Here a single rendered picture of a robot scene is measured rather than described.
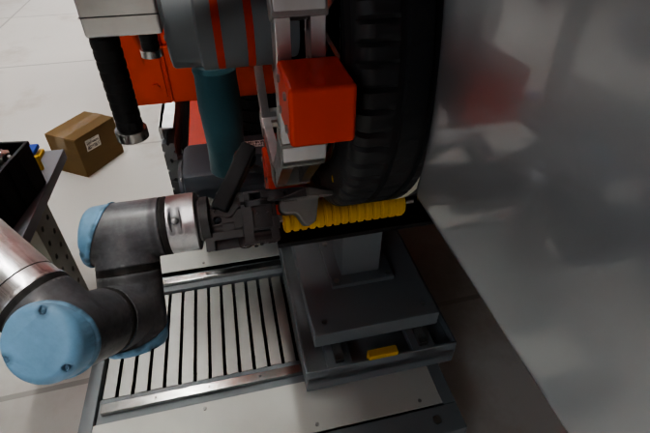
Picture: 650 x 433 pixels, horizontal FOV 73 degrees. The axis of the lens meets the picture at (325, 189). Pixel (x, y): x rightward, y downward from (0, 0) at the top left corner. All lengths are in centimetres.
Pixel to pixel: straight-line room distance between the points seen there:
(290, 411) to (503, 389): 54
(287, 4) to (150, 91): 84
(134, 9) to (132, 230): 30
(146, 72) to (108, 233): 69
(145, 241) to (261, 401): 57
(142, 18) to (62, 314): 35
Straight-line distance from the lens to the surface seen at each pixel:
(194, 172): 123
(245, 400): 114
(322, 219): 86
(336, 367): 106
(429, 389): 116
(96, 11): 62
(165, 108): 163
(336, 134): 50
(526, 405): 131
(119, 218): 70
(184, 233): 68
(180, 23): 75
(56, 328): 57
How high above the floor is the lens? 108
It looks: 37 degrees down
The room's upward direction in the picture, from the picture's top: straight up
